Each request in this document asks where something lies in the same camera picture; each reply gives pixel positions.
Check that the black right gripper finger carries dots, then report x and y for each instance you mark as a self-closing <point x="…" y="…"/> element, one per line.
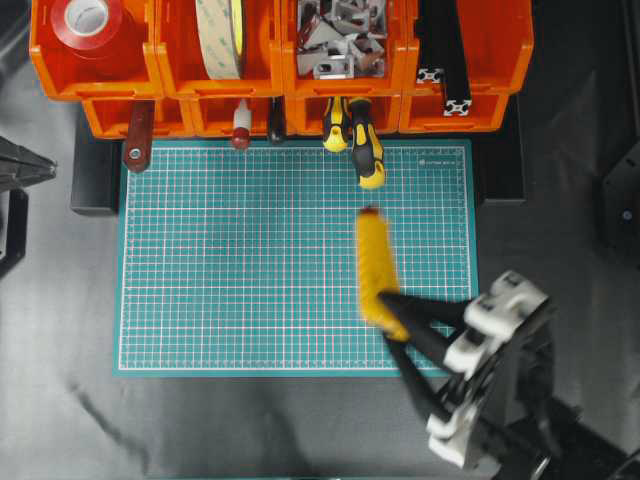
<point x="429" y="326"/>
<point x="424" y="398"/>

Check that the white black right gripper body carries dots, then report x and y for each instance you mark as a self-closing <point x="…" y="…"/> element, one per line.
<point x="486" y="361"/>

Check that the yellow utility cutter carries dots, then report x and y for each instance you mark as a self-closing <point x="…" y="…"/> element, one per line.
<point x="376" y="273"/>

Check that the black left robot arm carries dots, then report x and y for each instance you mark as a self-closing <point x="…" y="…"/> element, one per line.
<point x="58" y="302"/>

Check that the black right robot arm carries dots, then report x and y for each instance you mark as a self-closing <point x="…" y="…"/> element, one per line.
<point x="542" y="437"/>

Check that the orange container rack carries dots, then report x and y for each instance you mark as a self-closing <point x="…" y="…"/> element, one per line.
<point x="162" y="62"/>

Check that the yellow black screwdriver long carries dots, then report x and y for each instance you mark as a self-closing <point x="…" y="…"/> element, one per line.
<point x="367" y="151"/>

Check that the green cutting mat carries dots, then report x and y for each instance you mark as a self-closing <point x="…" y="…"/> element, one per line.
<point x="242" y="264"/>

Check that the black aluminium extrusion long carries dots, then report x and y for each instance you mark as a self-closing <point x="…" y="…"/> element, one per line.
<point x="458" y="99"/>

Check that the yellow black screwdriver short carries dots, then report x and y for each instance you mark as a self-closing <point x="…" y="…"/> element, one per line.
<point x="336" y="122"/>

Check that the black marker pen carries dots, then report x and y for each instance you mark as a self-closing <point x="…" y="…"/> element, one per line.
<point x="276" y="128"/>

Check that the white bottle red cap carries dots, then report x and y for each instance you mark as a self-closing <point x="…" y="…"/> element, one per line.
<point x="242" y="123"/>

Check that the black aluminium extrusion short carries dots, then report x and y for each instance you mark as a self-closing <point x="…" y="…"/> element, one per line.
<point x="429" y="28"/>

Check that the silver metal corner brackets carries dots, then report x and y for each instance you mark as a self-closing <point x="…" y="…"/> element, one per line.
<point x="341" y="40"/>

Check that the beige double-sided tape roll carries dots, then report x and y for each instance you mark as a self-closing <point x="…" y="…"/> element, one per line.
<point x="221" y="33"/>

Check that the red tape roll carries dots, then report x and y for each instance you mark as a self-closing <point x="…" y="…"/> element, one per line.
<point x="91" y="29"/>

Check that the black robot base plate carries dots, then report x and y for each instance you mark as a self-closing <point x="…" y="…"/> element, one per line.
<point x="620" y="207"/>

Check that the brown wooden handle tool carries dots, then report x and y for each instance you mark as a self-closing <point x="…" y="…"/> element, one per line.
<point x="138" y="144"/>

